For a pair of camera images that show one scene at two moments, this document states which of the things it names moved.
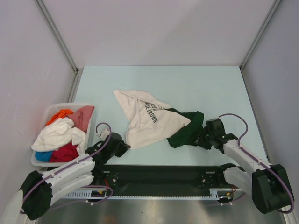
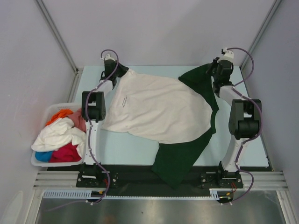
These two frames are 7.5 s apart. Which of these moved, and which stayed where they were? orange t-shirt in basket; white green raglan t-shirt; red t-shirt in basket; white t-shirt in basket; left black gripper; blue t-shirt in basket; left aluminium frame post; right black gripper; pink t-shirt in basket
Moved: right black gripper; left black gripper; white green raglan t-shirt
Stayed: orange t-shirt in basket; pink t-shirt in basket; white t-shirt in basket; red t-shirt in basket; blue t-shirt in basket; left aluminium frame post
